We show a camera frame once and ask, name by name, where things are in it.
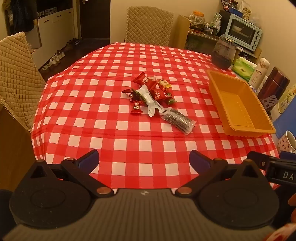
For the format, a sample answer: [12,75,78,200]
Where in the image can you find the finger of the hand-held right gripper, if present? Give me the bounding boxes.
[246,151,278,171]
[279,151,296,160]

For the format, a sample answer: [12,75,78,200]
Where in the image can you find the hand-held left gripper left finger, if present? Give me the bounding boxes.
[23,149,115,198]

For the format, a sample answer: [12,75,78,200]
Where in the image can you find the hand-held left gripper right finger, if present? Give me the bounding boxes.
[174,150,270,198]

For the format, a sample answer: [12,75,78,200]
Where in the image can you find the clear packet of dark snack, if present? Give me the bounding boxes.
[161,108,197,134]

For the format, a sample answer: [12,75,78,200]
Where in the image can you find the orange plastic tray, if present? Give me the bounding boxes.
[206,69,277,138]

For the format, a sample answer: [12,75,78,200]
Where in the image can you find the green candy wrapper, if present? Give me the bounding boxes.
[165,93,177,107]

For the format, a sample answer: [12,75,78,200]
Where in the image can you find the red foil snack packet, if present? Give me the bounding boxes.
[149,89,169,101]

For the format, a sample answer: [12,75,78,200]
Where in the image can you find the white snack packet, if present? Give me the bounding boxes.
[135,85,164,117]

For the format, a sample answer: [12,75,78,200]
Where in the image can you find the large red snack packet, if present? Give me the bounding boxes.
[133,72,159,91]

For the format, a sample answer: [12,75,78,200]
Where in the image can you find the person's right hand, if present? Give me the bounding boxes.
[288,192,296,223]

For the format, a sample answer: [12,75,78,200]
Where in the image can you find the white patterned mug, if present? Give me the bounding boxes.
[277,130,296,153]

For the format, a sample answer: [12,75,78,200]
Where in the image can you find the red checked tablecloth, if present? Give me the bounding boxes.
[31,42,281,194]

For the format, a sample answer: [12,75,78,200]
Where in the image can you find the grey metal phone stand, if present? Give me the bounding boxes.
[261,95,278,109]

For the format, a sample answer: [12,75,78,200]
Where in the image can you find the yellow floral printed box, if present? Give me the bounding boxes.
[277,85,296,114]

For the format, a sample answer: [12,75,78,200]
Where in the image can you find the small blue white box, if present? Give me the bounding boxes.
[246,82,259,93]

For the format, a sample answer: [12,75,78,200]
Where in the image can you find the brown metallic thermos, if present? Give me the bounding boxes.
[257,67,290,103]

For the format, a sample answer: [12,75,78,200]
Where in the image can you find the white thermos bottle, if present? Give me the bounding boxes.
[248,57,270,90]

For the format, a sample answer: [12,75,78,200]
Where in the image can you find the green tissue pack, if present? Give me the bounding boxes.
[232,57,257,81]

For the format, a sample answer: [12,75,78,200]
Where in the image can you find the row of shoes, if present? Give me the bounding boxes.
[42,37,80,71]

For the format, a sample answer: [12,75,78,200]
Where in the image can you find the dark glass jar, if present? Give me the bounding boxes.
[211,35,237,69]

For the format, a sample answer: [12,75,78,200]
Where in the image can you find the beige quilted chair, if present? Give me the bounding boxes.
[0,32,47,132]
[124,6,174,47]

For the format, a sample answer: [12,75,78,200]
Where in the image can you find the light blue toaster oven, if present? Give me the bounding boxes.
[225,13,263,52]

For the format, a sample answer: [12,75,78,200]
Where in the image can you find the wooden shelf unit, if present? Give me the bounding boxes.
[177,14,262,64]

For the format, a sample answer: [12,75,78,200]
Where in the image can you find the white cabinet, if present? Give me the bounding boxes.
[30,0,80,56]

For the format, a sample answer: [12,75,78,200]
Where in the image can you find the clear plastic bag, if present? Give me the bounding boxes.
[251,9,264,26]

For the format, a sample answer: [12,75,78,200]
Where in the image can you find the dark wooden door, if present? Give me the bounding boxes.
[79,0,111,40]

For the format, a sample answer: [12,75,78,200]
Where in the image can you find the green white snack bag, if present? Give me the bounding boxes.
[211,13,223,32]

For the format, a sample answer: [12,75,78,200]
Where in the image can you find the plastic jar with orange lid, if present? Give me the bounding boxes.
[188,10,206,27]

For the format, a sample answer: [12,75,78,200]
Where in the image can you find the dark snack bags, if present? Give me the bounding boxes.
[221,0,238,10]

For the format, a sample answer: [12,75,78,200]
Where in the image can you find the dark hanging clothes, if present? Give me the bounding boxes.
[2,0,38,33]

